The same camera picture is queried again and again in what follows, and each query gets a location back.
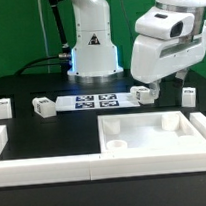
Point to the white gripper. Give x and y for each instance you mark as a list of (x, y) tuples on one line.
[(165, 45)]

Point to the white square tabletop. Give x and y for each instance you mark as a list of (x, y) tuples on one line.
[(147, 131)]

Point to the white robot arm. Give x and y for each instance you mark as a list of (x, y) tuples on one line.
[(94, 55)]

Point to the white marker base sheet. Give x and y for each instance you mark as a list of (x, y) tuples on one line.
[(94, 102)]

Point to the white U-shaped obstacle fence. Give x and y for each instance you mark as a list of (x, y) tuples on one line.
[(104, 165)]

